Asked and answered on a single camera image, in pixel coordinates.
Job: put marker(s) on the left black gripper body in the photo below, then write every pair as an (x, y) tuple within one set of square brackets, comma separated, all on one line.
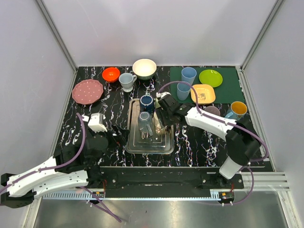
[(117, 136)]

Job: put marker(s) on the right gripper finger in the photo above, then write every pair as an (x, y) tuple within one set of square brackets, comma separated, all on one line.
[(162, 117), (170, 124)]

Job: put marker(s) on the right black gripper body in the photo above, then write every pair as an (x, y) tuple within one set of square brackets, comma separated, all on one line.
[(168, 115)]

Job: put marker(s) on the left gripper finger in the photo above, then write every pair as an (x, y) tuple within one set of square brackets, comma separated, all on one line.
[(120, 139), (120, 131)]

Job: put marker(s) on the cream white mug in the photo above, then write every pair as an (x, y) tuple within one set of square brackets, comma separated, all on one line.
[(157, 125)]

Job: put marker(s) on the lilac purple mug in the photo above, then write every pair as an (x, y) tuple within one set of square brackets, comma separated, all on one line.
[(212, 110)]

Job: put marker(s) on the blue butterfly mug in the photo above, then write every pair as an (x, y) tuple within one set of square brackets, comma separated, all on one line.
[(236, 111)]

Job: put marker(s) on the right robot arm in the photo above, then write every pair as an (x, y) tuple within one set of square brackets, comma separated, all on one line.
[(242, 143)]

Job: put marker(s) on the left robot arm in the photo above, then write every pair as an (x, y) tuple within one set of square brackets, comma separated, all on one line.
[(73, 166)]

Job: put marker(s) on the dark blue mug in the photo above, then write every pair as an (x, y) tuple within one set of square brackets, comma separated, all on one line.
[(147, 104)]

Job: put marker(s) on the grey blue mug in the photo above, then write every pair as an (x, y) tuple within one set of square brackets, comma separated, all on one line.
[(145, 124)]

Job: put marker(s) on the silver metal tray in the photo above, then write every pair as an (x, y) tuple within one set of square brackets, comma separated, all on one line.
[(157, 144)]

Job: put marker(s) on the blue plastic tumbler front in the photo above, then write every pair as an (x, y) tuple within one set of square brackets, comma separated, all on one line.
[(183, 90)]

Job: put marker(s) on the blue plastic tumbler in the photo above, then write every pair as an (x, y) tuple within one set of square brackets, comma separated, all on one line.
[(183, 90), (188, 74)]

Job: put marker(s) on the yellow square plate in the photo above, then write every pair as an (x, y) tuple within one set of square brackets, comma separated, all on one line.
[(206, 94)]

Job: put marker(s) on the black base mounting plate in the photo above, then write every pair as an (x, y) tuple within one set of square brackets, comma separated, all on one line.
[(160, 182)]

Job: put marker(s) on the blue plastic tumbler rear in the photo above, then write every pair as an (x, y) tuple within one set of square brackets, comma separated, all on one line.
[(188, 74)]

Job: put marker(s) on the large white bowl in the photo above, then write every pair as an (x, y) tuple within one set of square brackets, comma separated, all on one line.
[(144, 69)]

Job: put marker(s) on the light blue footed cup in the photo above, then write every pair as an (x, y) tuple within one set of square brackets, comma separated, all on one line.
[(127, 80)]

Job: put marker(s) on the lime green plate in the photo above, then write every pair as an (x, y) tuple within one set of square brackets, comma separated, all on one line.
[(211, 77)]

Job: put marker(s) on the pink dotted plate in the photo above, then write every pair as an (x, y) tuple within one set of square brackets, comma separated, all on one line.
[(87, 92)]

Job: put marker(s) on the orange red bowl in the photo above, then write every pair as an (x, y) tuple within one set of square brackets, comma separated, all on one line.
[(111, 74)]

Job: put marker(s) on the dark green mat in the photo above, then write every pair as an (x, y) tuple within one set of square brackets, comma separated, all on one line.
[(228, 92)]

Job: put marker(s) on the grey slotted cable duct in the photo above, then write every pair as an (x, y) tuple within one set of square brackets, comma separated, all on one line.
[(84, 195)]

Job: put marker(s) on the left aluminium frame post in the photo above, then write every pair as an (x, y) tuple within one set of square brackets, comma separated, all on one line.
[(50, 23)]

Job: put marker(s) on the aluminium frame post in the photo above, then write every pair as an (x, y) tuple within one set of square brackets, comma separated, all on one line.
[(270, 18), (50, 23)]

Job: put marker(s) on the right aluminium frame post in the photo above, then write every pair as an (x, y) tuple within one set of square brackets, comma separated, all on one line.
[(270, 18)]

